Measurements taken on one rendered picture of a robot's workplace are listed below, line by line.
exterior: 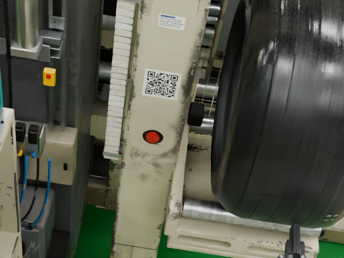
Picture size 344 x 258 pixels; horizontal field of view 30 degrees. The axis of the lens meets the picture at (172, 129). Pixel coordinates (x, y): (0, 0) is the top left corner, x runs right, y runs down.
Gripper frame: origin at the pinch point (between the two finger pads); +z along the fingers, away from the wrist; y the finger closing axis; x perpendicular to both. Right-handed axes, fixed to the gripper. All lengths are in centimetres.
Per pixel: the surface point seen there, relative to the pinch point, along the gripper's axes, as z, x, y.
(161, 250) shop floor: 47, 110, 22
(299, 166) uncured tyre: 4.0, -21.0, 4.8
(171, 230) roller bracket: 6.4, 15.4, 24.9
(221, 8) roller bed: 62, -4, 20
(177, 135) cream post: 20.3, -2.5, 27.1
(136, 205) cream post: 16.7, 24.4, 33.9
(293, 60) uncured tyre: 16.8, -35.1, 9.7
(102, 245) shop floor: 46, 109, 45
